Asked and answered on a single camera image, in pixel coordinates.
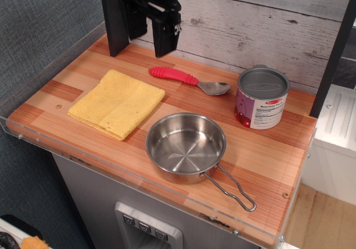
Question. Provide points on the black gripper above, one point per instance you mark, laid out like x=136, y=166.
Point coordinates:
x=165, y=34

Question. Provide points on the red handled metal spoon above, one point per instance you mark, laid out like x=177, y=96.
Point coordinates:
x=210, y=88

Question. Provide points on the yellow folded cloth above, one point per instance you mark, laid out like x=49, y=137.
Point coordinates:
x=117, y=105

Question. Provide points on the small steel saucepan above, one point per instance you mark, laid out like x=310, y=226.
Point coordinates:
x=187, y=148

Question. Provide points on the toy cherry can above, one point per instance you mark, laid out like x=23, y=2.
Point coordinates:
x=261, y=96

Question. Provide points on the grey toy fridge cabinet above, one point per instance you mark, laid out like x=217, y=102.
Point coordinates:
x=95, y=196

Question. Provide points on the silver ice dispenser panel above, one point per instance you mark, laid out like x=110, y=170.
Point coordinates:
x=141, y=230

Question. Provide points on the white toy sink unit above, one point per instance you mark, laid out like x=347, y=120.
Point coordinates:
x=330, y=165

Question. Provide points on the orange object at corner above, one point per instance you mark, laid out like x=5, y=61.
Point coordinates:
x=33, y=243

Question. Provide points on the dark grey upright post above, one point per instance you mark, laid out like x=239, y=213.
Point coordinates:
x=115, y=26

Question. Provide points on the clear acrylic guard rail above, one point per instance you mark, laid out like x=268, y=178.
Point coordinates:
x=267, y=164

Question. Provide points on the dark right frame post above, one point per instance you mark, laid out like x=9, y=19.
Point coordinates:
x=336, y=53

